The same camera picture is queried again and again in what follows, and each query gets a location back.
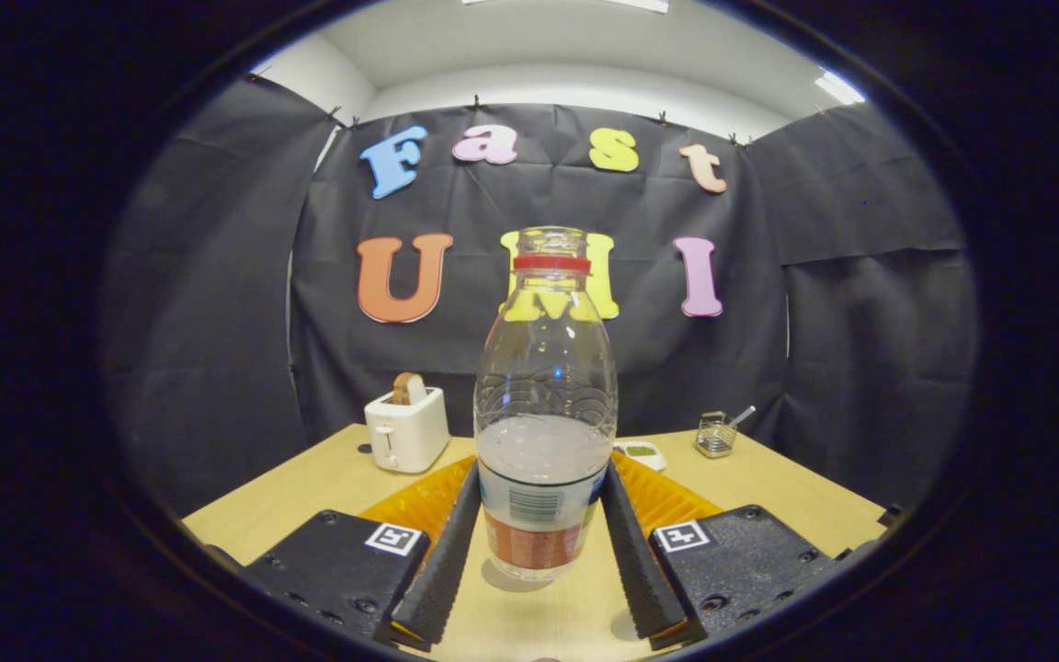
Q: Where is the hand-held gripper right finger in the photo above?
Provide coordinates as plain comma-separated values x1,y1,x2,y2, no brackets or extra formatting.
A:
599,455,841,652

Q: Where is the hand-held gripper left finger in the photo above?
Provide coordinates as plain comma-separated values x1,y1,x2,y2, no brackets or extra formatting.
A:
243,457,482,652

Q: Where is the clear plastic juice bottle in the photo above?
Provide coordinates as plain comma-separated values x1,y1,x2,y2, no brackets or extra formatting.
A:
473,226,620,583

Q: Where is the white condiment tray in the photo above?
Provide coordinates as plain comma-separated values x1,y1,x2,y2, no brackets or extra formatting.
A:
612,440,666,473

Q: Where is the wooden table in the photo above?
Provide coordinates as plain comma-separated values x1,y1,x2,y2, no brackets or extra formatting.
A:
182,423,889,658

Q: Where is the white toaster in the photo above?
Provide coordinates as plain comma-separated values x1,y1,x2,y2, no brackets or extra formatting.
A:
364,386,450,474

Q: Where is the black backdrop cloth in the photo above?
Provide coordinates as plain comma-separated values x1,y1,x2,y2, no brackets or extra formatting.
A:
99,74,981,520

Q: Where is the small ceiling light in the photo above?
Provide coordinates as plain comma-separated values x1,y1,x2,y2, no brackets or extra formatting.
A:
813,69,866,107

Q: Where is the small wire basket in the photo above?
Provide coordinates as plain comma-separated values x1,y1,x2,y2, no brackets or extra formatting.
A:
695,411,738,459

